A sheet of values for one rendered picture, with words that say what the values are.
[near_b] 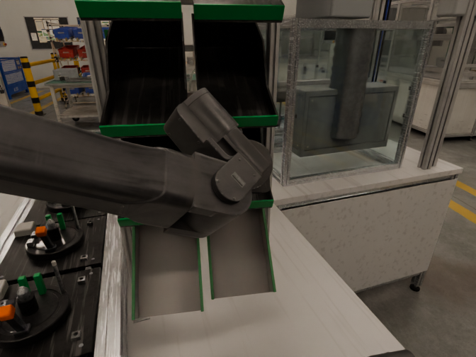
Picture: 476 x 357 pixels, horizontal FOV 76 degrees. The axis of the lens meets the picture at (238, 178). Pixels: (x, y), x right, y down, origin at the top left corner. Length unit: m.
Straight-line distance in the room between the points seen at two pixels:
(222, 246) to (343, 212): 0.95
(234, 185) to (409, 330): 1.91
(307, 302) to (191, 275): 0.34
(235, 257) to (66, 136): 0.50
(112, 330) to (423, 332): 1.77
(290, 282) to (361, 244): 0.89
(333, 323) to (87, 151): 0.72
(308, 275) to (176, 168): 0.73
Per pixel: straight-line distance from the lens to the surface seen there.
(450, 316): 2.33
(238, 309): 0.84
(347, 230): 1.63
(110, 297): 0.80
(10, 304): 0.68
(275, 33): 0.65
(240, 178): 0.29
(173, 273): 0.67
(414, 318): 2.21
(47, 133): 0.26
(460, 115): 5.83
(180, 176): 0.27
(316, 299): 0.89
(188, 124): 0.33
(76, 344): 0.71
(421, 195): 1.86
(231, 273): 0.69
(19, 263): 0.97
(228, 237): 0.70
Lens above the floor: 1.49
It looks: 25 degrees down
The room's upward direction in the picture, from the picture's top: straight up
